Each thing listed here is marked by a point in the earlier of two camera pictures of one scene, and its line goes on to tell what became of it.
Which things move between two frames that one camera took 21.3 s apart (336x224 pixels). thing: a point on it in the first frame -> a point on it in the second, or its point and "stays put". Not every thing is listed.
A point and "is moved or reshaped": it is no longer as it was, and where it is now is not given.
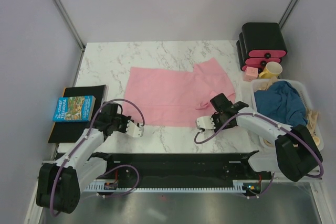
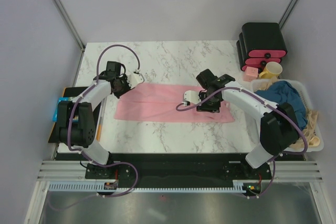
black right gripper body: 218,120 -> 210,105
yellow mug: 272,69 stays put
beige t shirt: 311,116 stays put
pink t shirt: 177,96 is moved or reshaped
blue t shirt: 281,101 stays put
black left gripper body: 120,123 -> 123,86
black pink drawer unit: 260,43 stays put
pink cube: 250,74 stays put
